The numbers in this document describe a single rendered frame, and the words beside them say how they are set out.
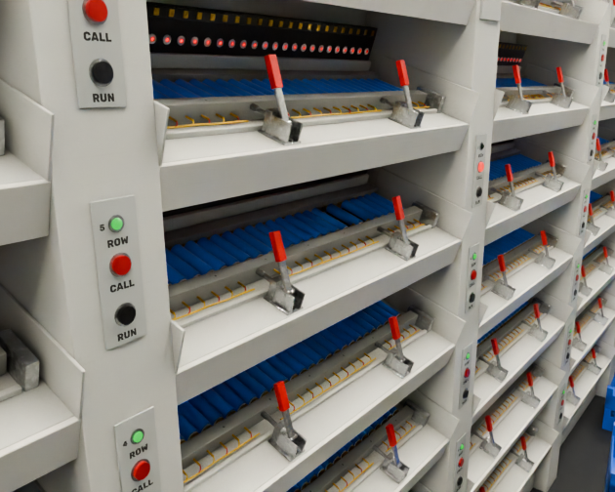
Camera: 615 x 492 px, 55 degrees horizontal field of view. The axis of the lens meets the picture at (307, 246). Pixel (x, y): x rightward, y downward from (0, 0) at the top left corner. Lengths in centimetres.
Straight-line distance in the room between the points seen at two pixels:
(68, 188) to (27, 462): 21
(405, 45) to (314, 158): 43
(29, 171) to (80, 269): 8
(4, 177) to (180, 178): 15
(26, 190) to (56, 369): 15
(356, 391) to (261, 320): 28
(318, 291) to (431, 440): 51
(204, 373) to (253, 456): 19
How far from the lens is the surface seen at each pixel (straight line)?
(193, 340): 61
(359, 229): 87
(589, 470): 219
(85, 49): 48
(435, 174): 103
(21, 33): 47
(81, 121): 47
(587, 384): 232
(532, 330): 163
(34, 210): 47
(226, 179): 57
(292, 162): 64
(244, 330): 64
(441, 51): 102
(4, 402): 54
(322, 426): 83
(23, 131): 48
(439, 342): 108
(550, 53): 169
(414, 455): 112
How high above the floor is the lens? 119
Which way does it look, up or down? 15 degrees down
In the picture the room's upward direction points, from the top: 1 degrees counter-clockwise
